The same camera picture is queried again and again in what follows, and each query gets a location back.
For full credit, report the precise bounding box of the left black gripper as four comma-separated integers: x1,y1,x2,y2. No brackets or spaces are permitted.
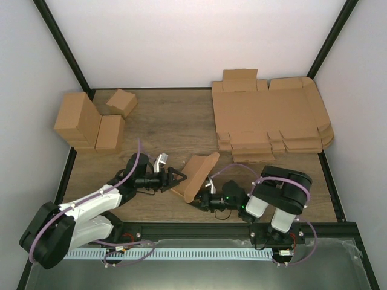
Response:
136,167,187,192

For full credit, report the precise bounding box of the stack of flat cardboard blanks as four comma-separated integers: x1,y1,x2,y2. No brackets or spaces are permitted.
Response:
212,69,334,163

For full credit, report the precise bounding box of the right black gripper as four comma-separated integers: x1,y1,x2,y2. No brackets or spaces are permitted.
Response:
186,189,239,213

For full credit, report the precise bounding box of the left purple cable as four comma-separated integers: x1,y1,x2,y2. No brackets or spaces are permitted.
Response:
29,137,157,268

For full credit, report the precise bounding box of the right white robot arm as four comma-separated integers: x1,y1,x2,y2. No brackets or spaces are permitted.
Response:
190,166,313,245

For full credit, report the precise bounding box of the light blue slotted cable duct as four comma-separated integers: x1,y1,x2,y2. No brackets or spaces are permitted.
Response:
65,248,273,261

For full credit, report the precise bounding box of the small tilted cardboard box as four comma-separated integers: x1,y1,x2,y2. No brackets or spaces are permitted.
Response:
106,89,138,119

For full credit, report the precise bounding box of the clear plastic sheet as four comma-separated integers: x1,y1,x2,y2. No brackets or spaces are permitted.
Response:
26,239,372,289

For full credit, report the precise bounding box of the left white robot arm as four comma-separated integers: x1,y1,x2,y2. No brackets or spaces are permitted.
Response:
19,153,187,269

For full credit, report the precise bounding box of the black aluminium frame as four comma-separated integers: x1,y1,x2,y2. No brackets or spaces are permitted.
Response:
33,0,379,289

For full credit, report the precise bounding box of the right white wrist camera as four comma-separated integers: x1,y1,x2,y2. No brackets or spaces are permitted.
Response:
205,177,216,195

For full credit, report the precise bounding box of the tall folded cardboard box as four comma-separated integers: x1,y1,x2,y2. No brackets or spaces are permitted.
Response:
54,92,102,153

